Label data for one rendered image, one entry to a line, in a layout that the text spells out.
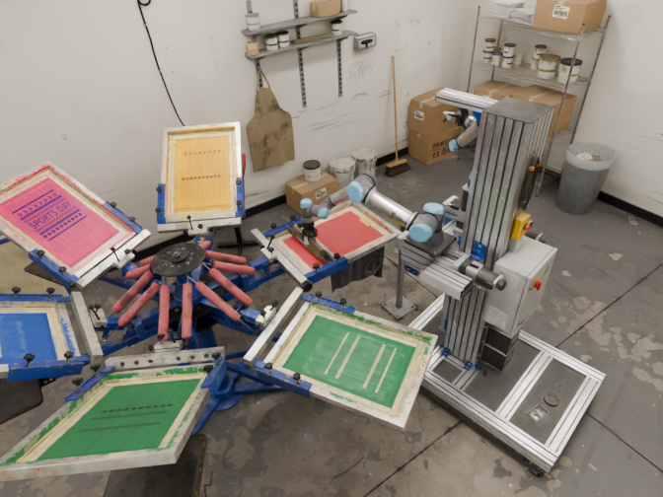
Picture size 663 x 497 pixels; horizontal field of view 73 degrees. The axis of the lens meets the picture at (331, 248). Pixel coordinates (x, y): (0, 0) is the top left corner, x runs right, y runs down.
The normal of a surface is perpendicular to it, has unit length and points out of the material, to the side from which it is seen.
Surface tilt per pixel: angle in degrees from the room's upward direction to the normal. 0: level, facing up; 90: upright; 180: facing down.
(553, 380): 0
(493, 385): 0
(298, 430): 0
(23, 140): 90
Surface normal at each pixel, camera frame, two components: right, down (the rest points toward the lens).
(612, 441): -0.05, -0.78
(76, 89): 0.57, 0.49
